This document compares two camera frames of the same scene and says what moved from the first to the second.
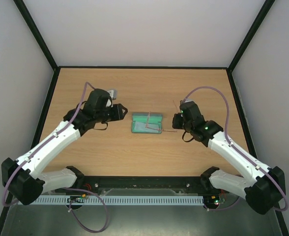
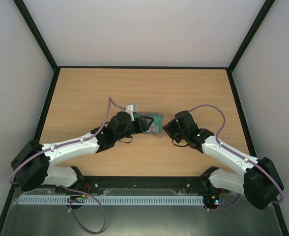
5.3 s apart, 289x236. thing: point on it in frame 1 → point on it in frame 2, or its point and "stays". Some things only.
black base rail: x=144 y=182 stays
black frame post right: x=263 y=12 stays
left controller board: x=76 y=199 stays
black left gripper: x=120 y=107 → x=141 y=122
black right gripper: x=177 y=121 → x=172 y=129
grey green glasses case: x=147 y=122 stays
